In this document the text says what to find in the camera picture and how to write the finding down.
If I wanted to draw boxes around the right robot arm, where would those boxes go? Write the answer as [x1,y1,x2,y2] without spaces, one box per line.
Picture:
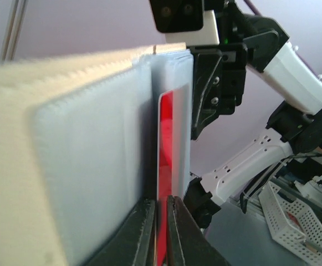
[184,2,322,228]

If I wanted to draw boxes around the white perforated basket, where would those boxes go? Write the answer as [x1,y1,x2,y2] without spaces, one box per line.
[259,182,322,265]

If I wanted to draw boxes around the red VIP card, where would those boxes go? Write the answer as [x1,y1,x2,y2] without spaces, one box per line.
[156,91,173,265]

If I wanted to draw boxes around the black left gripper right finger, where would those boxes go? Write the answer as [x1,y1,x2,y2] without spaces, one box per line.
[166,196,230,266]

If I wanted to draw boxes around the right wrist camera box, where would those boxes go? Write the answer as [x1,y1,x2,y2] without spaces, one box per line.
[149,0,224,47]

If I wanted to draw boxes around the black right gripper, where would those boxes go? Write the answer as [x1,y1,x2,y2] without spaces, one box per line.
[191,43,248,140]

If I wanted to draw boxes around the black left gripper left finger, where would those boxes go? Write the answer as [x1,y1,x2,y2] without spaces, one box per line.
[86,199,156,266]

